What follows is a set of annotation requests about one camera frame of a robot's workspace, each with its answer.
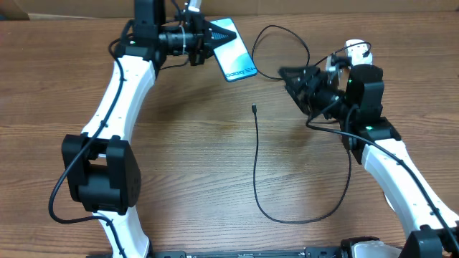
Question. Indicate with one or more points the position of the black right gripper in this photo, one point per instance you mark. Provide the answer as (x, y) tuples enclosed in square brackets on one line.
[(309, 75)]

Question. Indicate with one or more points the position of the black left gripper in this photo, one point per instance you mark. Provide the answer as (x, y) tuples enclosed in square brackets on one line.
[(204, 32)]

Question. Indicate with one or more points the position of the Samsung Galaxy smartphone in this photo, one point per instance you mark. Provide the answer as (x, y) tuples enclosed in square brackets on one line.
[(233, 57)]

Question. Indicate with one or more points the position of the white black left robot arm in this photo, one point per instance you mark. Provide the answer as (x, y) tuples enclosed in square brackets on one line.
[(100, 168)]

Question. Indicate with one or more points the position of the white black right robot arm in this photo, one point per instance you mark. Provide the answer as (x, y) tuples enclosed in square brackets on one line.
[(430, 227)]

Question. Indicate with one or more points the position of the white USB charger plug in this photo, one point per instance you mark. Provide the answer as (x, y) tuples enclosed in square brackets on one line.
[(358, 51)]

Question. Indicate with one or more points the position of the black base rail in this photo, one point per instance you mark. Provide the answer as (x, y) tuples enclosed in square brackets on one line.
[(308, 252)]

